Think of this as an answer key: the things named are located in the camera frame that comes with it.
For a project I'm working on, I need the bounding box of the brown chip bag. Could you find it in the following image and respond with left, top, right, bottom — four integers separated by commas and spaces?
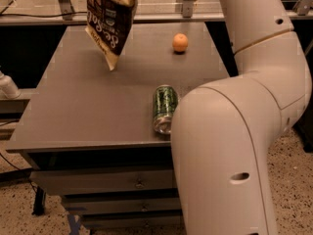
86, 0, 138, 71

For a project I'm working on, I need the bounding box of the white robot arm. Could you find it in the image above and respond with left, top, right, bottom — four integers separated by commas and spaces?
171, 0, 312, 235

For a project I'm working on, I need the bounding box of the green soda can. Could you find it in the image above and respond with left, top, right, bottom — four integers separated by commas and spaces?
154, 85, 178, 135

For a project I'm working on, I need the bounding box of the grey drawer cabinet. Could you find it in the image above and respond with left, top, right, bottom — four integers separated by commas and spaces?
7, 23, 228, 219

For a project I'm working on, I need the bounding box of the orange fruit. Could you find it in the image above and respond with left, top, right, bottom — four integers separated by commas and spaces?
172, 33, 188, 53

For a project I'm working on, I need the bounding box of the bottom grey drawer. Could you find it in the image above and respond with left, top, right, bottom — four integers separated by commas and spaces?
81, 213, 183, 229

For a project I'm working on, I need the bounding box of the grey drawer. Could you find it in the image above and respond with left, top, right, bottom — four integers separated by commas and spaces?
62, 195, 181, 214
81, 213, 183, 229
30, 166, 175, 196

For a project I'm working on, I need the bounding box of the middle grey drawer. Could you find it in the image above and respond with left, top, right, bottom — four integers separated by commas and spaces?
62, 195, 181, 214

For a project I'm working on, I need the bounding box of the top grey drawer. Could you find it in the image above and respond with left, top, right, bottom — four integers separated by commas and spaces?
30, 166, 175, 196

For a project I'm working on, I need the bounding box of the black table leg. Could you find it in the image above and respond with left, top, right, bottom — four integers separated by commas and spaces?
32, 187, 46, 216

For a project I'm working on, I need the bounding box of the white pipe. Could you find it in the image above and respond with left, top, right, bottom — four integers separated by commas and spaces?
0, 71, 21, 99

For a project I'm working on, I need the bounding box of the black cable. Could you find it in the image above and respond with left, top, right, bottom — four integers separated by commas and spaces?
0, 11, 89, 19

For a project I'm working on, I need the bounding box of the metal frame rail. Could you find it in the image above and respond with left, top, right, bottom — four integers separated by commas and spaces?
0, 0, 313, 25

